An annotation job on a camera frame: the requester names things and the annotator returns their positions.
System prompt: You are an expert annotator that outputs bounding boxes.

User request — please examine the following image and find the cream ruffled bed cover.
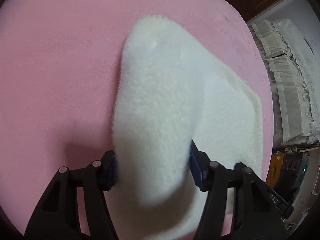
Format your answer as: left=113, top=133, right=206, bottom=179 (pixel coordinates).
left=249, top=18, right=320, bottom=147

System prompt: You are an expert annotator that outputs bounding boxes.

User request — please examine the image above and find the pink bed sheet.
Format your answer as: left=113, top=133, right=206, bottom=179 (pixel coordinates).
left=0, top=0, right=276, bottom=238

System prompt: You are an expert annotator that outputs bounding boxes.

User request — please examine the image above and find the black appliance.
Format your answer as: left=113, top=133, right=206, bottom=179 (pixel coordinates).
left=274, top=152, right=312, bottom=201

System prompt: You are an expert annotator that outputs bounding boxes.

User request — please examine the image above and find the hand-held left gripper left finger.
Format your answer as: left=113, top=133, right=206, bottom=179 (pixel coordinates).
left=24, top=149, right=119, bottom=240

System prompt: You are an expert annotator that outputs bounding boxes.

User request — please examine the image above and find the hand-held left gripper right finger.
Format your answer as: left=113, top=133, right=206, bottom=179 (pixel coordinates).
left=189, top=140, right=288, bottom=240

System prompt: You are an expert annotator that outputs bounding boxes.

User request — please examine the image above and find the white fluffy towel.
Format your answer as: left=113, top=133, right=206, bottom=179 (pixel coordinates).
left=111, top=15, right=264, bottom=240

